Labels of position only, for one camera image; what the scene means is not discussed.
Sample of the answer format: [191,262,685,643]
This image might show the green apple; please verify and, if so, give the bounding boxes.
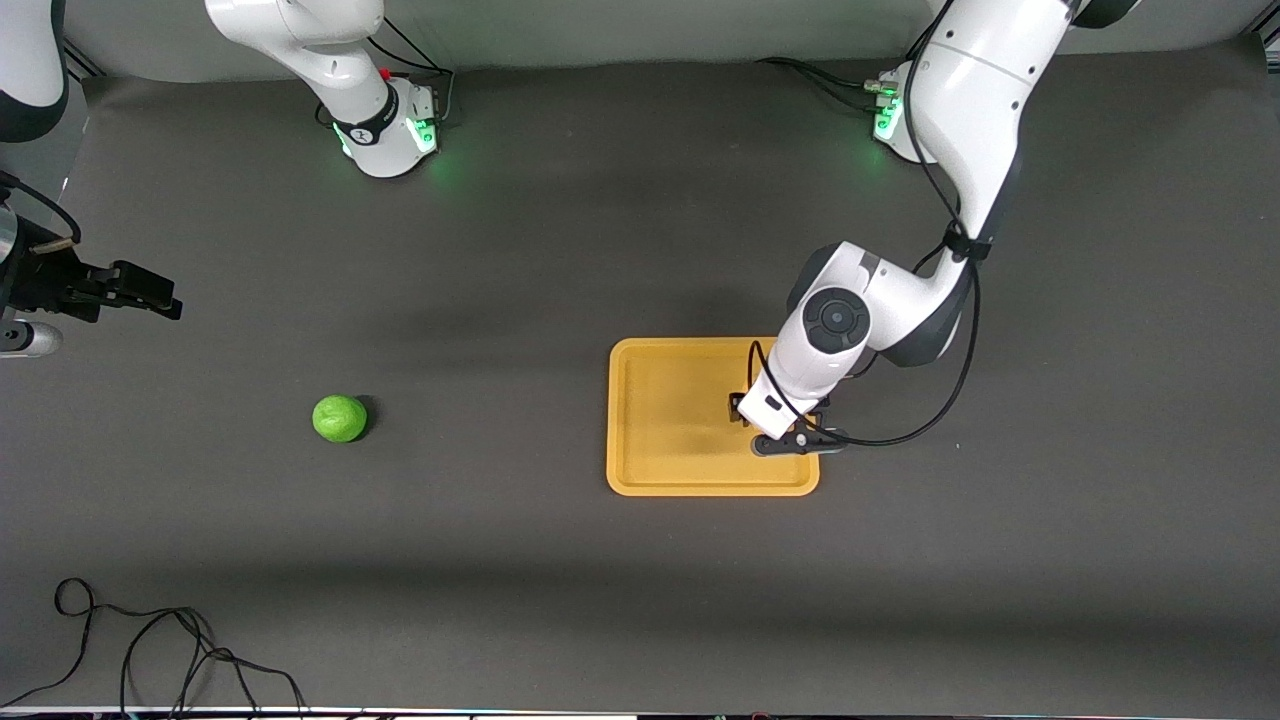
[312,394,369,444]

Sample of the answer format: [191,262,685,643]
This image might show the orange plastic tray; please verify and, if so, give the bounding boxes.
[606,337,821,498]

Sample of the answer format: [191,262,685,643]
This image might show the dark grey table mat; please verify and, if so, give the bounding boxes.
[0,35,1280,713]

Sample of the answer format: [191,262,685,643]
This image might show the loose black cable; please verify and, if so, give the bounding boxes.
[0,578,311,717]

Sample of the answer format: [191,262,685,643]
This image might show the black left arm base cables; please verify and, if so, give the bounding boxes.
[757,57,901,113]

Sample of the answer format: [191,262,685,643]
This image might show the black arm base cables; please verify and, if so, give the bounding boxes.
[316,20,457,129]
[757,57,901,113]

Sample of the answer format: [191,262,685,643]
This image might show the black right arm base cables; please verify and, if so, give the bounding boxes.
[316,20,457,129]

